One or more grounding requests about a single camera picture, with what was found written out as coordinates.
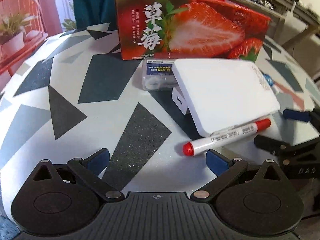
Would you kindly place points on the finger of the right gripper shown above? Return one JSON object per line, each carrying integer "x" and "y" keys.
{"x": 275, "y": 147}
{"x": 290, "y": 114}

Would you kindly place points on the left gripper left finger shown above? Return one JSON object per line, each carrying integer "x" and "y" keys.
{"x": 86, "y": 172}

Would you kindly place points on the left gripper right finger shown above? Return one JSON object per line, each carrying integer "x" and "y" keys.
{"x": 228, "y": 171}

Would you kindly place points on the red cap marker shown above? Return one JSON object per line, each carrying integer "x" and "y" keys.
{"x": 199, "y": 146}

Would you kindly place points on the white flat box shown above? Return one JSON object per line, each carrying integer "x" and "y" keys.
{"x": 222, "y": 94}

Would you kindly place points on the grey desk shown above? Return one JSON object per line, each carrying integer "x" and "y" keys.
{"x": 304, "y": 16}

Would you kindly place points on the white charger block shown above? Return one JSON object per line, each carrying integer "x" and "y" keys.
{"x": 179, "y": 100}

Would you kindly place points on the clear box with blue label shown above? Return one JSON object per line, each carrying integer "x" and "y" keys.
{"x": 157, "y": 74}

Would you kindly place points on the red strawberry cardboard box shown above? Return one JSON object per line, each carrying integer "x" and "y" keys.
{"x": 173, "y": 29}

